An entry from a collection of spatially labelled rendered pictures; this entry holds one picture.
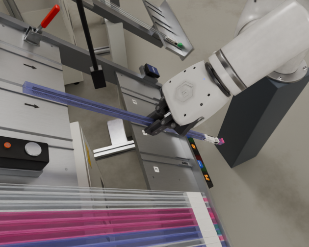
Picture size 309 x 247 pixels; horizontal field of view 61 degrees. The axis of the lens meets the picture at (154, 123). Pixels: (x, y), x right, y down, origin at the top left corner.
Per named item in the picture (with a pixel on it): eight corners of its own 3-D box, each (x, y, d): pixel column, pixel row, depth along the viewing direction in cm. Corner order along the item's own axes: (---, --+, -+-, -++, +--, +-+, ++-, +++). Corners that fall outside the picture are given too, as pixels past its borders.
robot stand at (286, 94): (238, 133, 167) (282, 44, 109) (256, 156, 158) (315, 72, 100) (214, 144, 163) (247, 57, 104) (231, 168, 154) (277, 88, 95)
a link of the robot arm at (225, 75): (213, 39, 46) (198, 50, 47) (235, 74, 41) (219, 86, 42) (230, 61, 52) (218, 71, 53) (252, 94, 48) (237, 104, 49)
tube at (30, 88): (218, 140, 71) (221, 138, 71) (220, 145, 71) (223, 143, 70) (22, 85, 37) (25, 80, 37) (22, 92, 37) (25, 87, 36)
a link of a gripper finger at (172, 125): (168, 111, 50) (142, 129, 53) (174, 124, 49) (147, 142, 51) (177, 116, 53) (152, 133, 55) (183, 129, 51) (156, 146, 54)
